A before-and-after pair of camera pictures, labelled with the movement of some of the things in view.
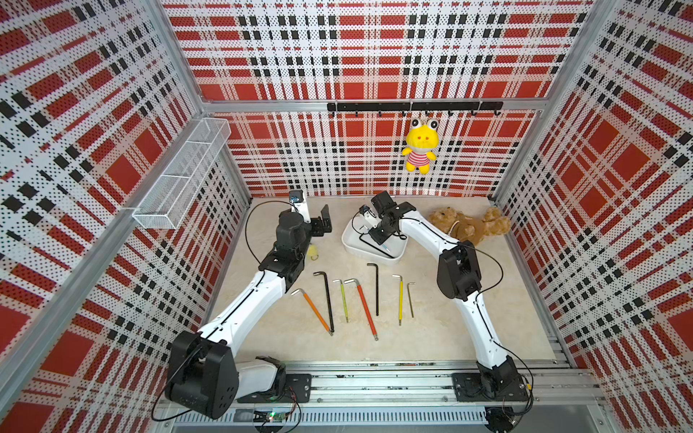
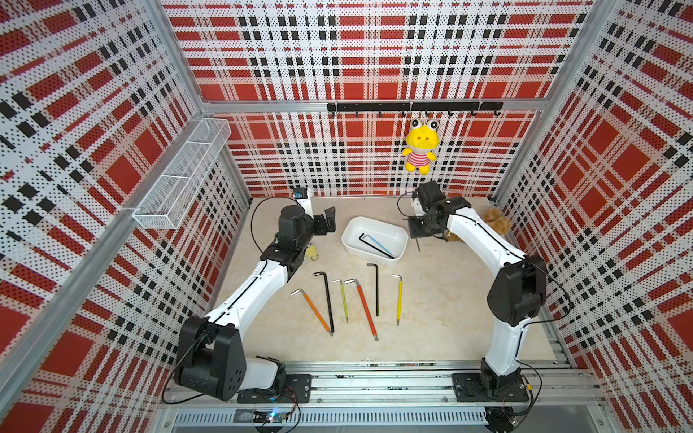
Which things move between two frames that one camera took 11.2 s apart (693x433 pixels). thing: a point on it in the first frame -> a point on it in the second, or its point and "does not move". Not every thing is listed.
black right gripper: [376, 236] -> [414, 232]
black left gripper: [318, 229] does not move
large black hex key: [392, 256] does not move
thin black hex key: [376, 286] does not move
